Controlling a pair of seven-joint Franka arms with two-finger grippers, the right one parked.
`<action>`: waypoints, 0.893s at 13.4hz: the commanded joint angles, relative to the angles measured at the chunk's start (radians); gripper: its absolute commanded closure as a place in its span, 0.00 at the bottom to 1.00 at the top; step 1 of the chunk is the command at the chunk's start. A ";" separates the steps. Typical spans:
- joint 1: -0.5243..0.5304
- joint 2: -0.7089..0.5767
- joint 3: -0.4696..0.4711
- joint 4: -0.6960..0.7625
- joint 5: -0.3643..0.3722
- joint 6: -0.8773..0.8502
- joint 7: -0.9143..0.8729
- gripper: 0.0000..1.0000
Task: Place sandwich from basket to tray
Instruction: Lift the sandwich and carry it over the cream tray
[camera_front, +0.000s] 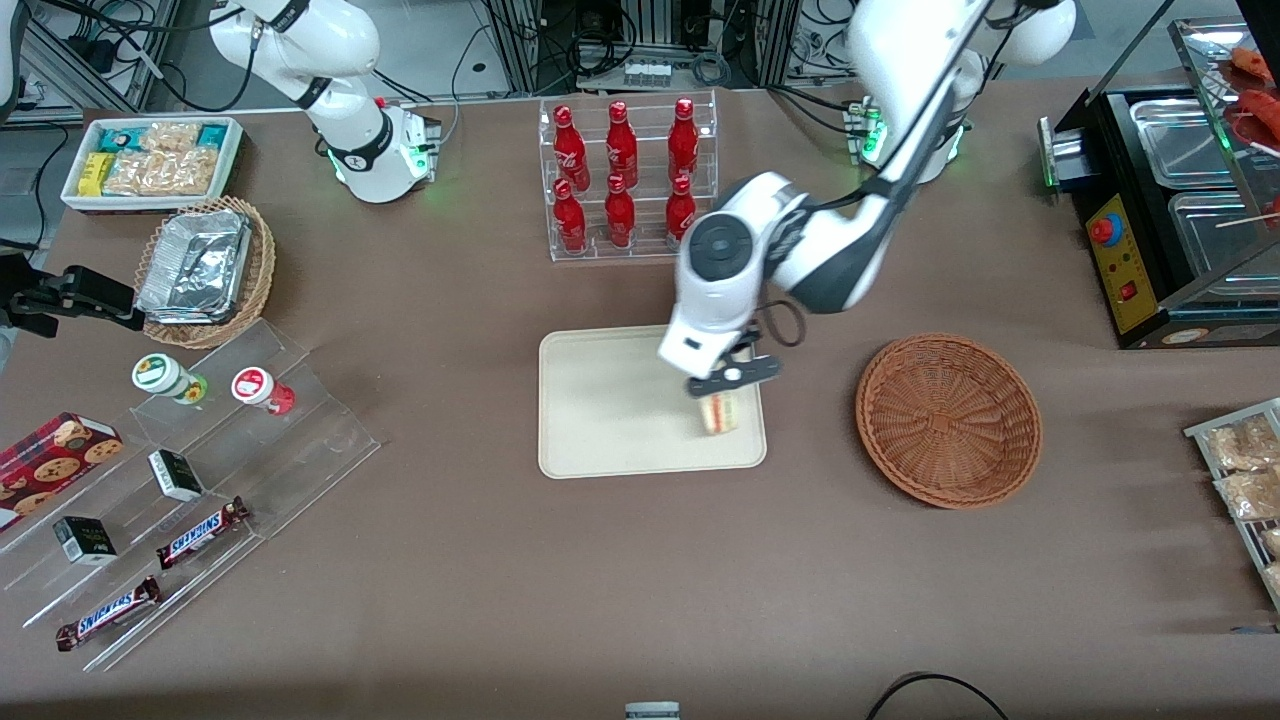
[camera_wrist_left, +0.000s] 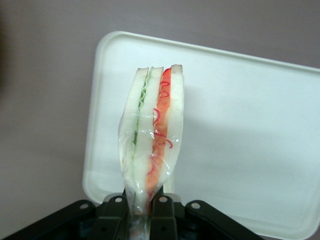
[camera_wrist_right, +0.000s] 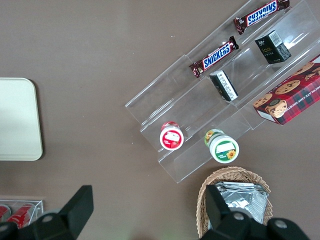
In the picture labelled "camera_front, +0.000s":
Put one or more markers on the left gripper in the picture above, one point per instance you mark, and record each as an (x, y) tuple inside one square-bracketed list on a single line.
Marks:
[(749, 338)]

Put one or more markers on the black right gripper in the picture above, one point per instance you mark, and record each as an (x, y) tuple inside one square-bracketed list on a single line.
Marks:
[(75, 291)]

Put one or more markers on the triangular sandwich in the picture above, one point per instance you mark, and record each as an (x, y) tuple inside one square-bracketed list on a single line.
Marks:
[(720, 415)]

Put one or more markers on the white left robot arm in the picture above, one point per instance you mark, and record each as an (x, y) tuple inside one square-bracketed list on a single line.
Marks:
[(830, 250)]

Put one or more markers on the beige plastic tray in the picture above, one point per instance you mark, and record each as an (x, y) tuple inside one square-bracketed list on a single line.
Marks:
[(610, 400)]

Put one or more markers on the light wicker basket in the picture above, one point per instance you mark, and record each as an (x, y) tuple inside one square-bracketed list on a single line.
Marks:
[(262, 270)]

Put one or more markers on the brown wicker basket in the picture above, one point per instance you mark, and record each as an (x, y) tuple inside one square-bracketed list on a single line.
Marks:
[(950, 420)]

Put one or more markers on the tray of packaged snacks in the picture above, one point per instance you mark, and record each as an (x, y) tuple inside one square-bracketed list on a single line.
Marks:
[(1200, 432)]

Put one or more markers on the stack of foil trays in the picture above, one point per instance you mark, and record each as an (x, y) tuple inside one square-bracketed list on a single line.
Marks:
[(195, 265)]

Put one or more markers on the green lid drink cup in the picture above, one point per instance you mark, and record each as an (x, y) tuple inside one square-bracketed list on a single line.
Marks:
[(165, 375)]

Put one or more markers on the yellow snack packet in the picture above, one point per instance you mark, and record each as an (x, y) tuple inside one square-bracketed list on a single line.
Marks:
[(96, 173)]

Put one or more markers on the white plastic snack bin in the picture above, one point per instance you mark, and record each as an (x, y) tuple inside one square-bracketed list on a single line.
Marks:
[(75, 165)]

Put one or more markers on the red cola bottle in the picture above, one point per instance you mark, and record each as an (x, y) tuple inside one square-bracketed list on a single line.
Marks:
[(680, 210), (621, 145), (683, 140), (570, 220), (620, 215), (570, 150)]

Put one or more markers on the clear acrylic bottle rack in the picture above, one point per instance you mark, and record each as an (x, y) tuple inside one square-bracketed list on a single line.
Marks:
[(645, 215)]

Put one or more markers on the clear bag of crackers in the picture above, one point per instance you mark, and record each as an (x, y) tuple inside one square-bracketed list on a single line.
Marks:
[(165, 172)]

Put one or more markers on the teal snack packet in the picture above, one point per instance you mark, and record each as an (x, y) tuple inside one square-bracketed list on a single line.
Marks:
[(213, 136), (118, 139)]

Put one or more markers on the red cookie box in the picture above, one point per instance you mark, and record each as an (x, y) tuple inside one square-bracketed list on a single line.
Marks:
[(50, 465)]

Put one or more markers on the red lid drink cup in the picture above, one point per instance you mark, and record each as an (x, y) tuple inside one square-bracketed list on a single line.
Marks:
[(258, 388)]

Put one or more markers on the small black box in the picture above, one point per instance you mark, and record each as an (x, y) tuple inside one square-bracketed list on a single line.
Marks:
[(85, 540), (175, 475)]

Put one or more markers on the clear acrylic stepped shelf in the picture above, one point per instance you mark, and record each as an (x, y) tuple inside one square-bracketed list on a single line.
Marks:
[(300, 440)]

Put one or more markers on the brown Snickers bar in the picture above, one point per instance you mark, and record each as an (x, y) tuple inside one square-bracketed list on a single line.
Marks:
[(200, 532), (105, 613)]

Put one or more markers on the white power strip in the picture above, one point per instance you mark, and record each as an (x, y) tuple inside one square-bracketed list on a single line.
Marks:
[(647, 73)]

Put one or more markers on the grey device at table edge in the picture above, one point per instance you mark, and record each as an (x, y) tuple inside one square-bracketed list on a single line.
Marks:
[(652, 711)]

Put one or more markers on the black food warmer machine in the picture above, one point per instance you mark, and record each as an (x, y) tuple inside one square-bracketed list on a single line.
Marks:
[(1120, 260)]

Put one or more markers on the clear bag of fried snacks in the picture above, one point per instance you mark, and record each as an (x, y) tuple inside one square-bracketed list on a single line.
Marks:
[(1250, 495), (1240, 445)]

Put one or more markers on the aluminium frame rack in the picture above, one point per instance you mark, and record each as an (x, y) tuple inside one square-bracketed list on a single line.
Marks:
[(520, 45)]

